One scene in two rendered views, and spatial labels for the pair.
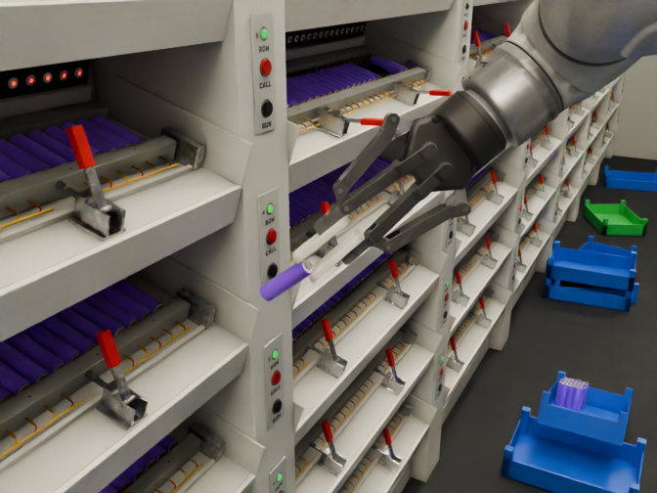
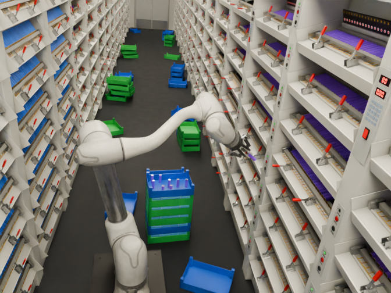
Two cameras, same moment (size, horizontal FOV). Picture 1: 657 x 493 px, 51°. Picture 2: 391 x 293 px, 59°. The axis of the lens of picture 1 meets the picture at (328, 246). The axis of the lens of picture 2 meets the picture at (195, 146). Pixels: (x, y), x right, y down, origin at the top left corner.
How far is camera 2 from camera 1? 2.27 m
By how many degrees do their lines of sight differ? 119
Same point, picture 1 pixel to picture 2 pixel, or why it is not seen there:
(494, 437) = not seen: outside the picture
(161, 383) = (259, 163)
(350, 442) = (270, 266)
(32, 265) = (256, 125)
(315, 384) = (270, 223)
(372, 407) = (277, 283)
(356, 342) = (278, 242)
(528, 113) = not seen: hidden behind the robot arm
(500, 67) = not seen: hidden behind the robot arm
